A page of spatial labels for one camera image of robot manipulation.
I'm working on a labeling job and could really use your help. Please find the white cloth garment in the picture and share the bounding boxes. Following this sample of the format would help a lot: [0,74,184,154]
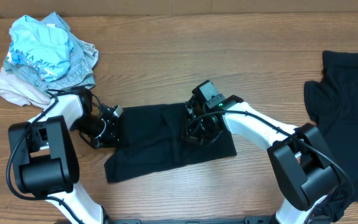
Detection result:
[0,67,50,109]

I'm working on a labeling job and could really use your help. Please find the faded denim jeans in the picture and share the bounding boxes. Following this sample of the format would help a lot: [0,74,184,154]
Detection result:
[3,37,99,93]

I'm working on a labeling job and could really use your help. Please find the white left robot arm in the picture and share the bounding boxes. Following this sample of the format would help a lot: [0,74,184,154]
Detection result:
[6,86,123,224]

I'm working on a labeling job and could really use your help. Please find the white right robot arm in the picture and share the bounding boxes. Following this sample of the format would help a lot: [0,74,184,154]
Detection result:
[183,80,351,223]

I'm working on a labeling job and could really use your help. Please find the black folded garment pile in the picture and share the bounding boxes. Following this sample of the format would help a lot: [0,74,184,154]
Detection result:
[304,50,358,222]

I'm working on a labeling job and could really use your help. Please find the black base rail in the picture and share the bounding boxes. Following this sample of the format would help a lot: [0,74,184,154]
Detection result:
[103,216,277,224]

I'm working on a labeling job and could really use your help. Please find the black t-shirt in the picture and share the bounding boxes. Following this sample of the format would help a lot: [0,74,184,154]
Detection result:
[104,103,237,184]

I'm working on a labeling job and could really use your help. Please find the light blue printed shirt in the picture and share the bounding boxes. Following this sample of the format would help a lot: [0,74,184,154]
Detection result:
[6,15,73,82]

